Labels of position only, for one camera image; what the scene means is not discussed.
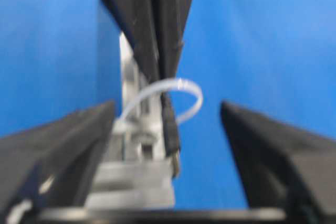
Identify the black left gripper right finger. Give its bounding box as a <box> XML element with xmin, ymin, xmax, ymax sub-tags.
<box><xmin>220</xmin><ymin>101</ymin><xmax>335</xmax><ymax>223</ymax></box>

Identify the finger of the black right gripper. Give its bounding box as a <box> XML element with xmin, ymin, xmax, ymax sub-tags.
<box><xmin>153</xmin><ymin>0</ymin><xmax>200</xmax><ymax>78</ymax></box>

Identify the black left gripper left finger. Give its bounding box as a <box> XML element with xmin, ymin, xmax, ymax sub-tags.
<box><xmin>1</xmin><ymin>101</ymin><xmax>114</xmax><ymax>223</ymax></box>

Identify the black wire with plug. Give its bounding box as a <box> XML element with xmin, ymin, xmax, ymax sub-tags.
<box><xmin>161</xmin><ymin>71</ymin><xmax>182</xmax><ymax>177</ymax></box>

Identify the aluminium extrusion frame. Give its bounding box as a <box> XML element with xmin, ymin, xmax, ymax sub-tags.
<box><xmin>86</xmin><ymin>31</ymin><xmax>176</xmax><ymax>210</ymax></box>

